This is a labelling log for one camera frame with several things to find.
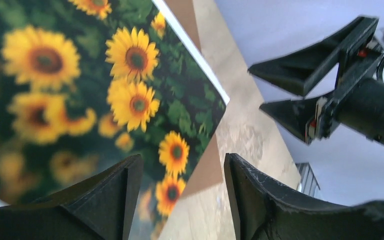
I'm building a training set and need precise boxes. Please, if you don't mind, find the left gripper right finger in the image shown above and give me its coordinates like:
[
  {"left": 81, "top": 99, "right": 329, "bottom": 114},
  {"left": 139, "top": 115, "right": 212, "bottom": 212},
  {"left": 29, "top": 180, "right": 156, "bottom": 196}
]
[{"left": 224, "top": 153, "right": 384, "bottom": 240}]

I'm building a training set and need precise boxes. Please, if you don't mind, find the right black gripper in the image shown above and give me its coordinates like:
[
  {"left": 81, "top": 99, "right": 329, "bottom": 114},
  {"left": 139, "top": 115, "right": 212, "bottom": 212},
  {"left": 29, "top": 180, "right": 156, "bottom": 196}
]
[{"left": 248, "top": 16, "right": 384, "bottom": 146}]

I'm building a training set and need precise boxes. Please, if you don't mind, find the brown backing board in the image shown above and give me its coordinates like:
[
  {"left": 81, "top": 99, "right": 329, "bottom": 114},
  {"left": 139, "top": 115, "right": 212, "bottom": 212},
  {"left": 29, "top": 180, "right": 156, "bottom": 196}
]
[{"left": 165, "top": 0, "right": 223, "bottom": 199}]

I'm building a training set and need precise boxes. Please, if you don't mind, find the aluminium rail frame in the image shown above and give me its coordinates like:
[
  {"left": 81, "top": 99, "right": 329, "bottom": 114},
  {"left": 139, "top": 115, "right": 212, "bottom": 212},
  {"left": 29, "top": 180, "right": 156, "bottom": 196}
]
[{"left": 295, "top": 162, "right": 323, "bottom": 200}]

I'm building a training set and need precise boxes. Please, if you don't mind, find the sunflower photo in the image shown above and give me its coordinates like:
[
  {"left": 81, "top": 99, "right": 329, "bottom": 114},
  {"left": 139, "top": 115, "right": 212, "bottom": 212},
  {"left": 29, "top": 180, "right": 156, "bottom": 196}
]
[{"left": 0, "top": 0, "right": 229, "bottom": 240}]

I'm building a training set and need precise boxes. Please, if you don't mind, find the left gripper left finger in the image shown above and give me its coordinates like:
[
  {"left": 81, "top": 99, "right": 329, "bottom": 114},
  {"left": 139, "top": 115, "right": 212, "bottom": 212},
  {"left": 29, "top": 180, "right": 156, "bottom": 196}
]
[{"left": 0, "top": 154, "right": 144, "bottom": 240}]

